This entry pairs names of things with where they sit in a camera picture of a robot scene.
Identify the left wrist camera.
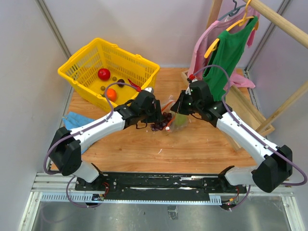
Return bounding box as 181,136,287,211
144,87,154,94

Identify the yellow clothes hanger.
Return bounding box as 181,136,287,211
204,0,259,59

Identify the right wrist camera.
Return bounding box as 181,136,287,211
185,78,199,95

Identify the red chili pepper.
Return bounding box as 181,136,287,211
128,78,139,88

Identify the dark mangosteen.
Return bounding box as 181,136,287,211
117,79,125,88

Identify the green cabbage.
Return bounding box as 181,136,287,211
174,114,188,128

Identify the pink shirt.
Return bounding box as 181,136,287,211
187,11,255,89

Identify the purple cable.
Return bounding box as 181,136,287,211
43,82,142,208
191,64,308,212

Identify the clear zip top bag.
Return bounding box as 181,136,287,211
161,95,189,132

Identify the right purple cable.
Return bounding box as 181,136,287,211
191,64,308,212

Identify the green tank top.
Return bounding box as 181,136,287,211
203,18,258,101

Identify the grey clothes hanger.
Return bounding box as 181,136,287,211
218,0,240,21

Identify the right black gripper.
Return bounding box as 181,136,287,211
170,90,202,116

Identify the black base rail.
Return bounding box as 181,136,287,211
75,172,247,202

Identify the red apple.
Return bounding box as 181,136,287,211
97,68,111,81

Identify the purple grape bunch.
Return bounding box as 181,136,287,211
150,112,173,131

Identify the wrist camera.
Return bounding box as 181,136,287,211
185,78,199,95
144,87,154,94

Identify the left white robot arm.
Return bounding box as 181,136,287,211
48,88,163,191

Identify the yellow plastic basket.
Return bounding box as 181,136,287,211
58,38,160,112

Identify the orange persimmon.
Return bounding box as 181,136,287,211
105,89,117,102

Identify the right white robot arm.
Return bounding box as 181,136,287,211
171,80,293,193

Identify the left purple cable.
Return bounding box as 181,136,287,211
43,82,142,208

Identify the blue tissue box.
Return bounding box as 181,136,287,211
62,111,96,154

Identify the wooden clothes rack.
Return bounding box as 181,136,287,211
180,0,308,153

